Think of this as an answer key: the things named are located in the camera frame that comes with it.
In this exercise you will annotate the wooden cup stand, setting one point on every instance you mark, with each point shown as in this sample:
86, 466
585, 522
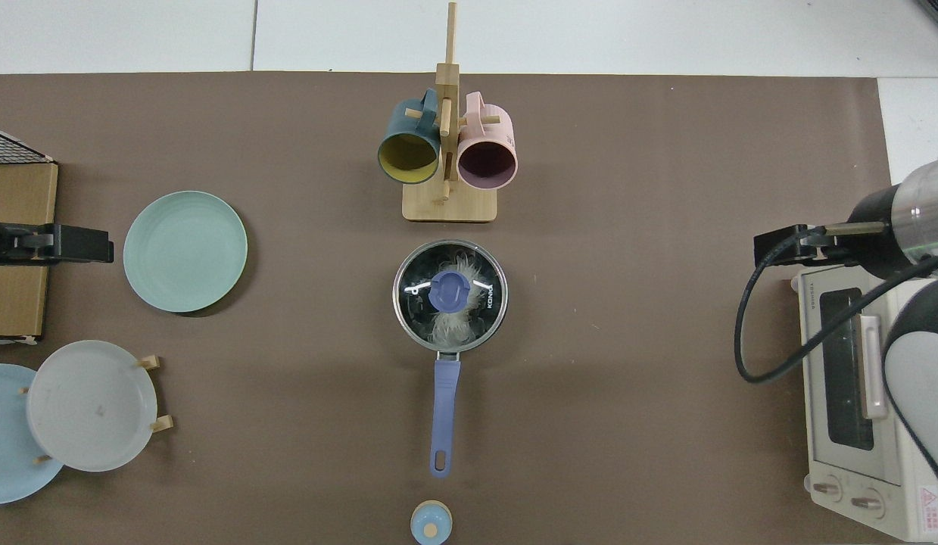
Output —
450, 208

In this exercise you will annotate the wooden plate rack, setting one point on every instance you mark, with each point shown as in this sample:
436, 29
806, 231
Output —
152, 362

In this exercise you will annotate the white vermicelli bundle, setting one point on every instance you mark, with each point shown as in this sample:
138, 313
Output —
453, 329

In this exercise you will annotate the green plate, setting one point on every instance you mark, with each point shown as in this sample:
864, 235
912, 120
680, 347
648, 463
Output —
185, 253

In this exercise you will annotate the glass lid blue knob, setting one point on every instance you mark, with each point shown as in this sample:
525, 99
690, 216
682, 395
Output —
450, 291

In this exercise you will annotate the small blue round thing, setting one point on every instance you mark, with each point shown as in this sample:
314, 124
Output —
419, 518

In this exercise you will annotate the teal mug yellow inside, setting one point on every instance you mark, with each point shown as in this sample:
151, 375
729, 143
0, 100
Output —
399, 121

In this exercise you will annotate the grey plate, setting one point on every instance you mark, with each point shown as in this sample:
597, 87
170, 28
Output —
90, 405

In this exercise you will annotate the light blue plate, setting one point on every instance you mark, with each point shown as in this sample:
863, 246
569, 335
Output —
3, 439

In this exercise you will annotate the pale toaster oven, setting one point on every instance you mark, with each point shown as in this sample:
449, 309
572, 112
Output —
813, 424

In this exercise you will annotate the brown table cloth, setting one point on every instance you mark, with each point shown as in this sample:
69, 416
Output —
287, 416

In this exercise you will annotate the pink mug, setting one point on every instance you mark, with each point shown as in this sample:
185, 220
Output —
495, 132

